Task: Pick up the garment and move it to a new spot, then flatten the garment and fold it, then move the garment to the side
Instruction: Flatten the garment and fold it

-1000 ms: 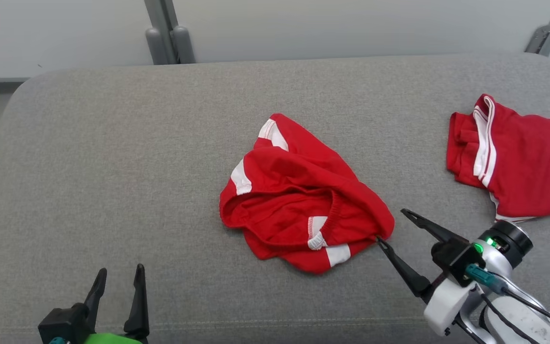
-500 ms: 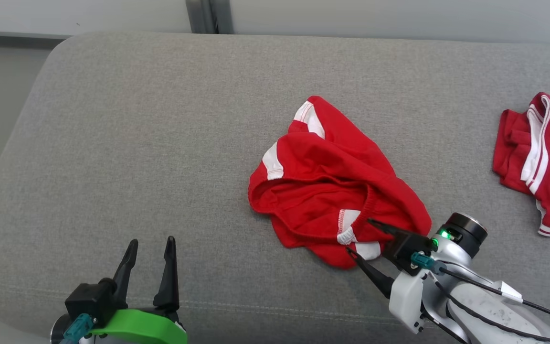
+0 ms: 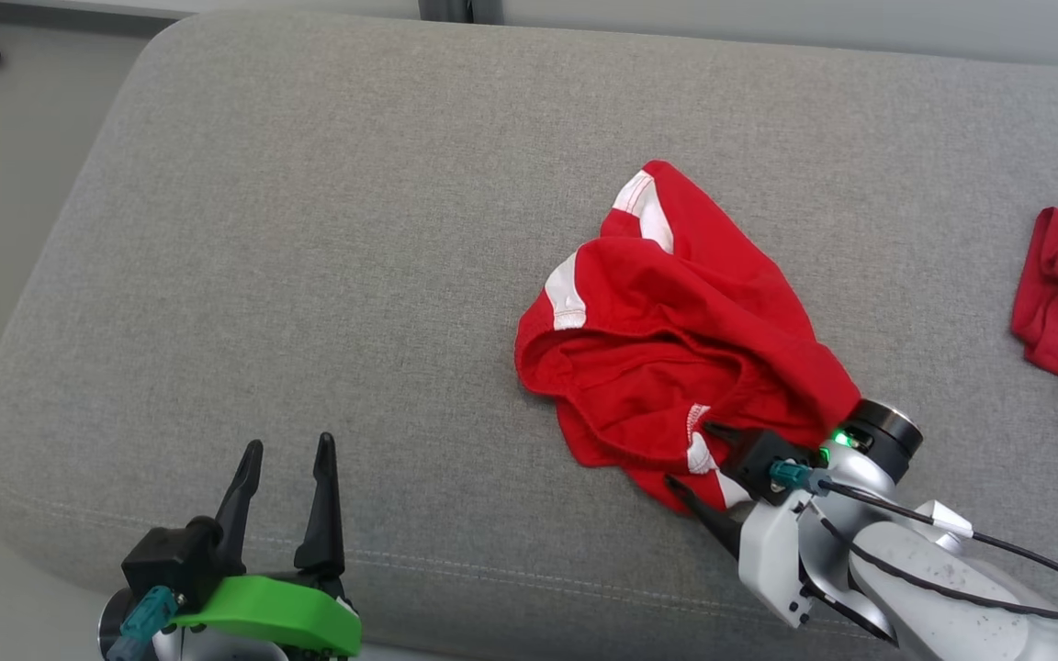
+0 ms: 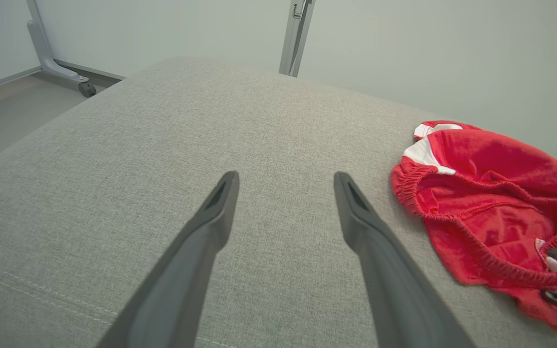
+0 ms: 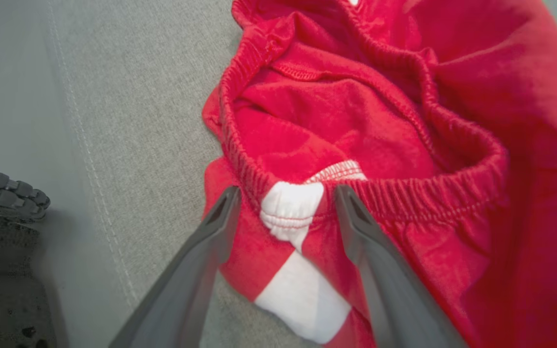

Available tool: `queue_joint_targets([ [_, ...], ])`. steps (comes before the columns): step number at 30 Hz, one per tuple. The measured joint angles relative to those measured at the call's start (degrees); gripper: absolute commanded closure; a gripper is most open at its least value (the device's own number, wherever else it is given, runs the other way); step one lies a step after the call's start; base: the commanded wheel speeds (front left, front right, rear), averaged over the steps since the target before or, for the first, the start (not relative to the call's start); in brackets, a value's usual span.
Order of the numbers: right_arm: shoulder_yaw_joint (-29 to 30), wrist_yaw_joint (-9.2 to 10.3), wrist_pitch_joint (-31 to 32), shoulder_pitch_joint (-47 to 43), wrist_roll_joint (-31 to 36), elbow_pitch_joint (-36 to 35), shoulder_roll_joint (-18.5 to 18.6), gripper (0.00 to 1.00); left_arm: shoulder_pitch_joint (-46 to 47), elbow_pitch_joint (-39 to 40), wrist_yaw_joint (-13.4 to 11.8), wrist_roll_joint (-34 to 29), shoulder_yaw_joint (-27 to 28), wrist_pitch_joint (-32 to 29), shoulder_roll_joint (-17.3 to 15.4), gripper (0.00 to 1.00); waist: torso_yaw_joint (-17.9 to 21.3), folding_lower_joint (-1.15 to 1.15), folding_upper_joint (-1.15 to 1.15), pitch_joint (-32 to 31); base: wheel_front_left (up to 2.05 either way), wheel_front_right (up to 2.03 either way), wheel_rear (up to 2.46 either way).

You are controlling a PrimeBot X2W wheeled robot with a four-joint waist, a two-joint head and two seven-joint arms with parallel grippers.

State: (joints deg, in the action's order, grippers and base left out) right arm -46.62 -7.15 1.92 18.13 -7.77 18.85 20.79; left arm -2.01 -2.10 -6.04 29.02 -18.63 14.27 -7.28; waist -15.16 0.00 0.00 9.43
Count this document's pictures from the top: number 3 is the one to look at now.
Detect red shorts with white stripe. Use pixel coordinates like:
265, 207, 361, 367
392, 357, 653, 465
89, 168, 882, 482
515, 160, 862, 513

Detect grey post with two cylinders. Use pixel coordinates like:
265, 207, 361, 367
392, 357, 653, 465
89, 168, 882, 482
416, 0, 505, 26

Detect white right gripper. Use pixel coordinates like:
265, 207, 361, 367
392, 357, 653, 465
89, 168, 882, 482
663, 420, 824, 631

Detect left camera cable teal plug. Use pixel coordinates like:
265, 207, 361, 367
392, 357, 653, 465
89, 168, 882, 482
105, 585, 181, 661

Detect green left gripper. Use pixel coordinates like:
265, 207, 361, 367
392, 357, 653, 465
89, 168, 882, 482
170, 431, 364, 661

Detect grey fabric sofa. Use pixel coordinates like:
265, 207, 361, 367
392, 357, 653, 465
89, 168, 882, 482
0, 9, 1058, 661

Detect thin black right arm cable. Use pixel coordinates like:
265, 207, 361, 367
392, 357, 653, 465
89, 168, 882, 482
809, 514, 1058, 636

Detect white cable label tag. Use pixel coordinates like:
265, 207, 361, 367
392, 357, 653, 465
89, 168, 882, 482
913, 499, 976, 540

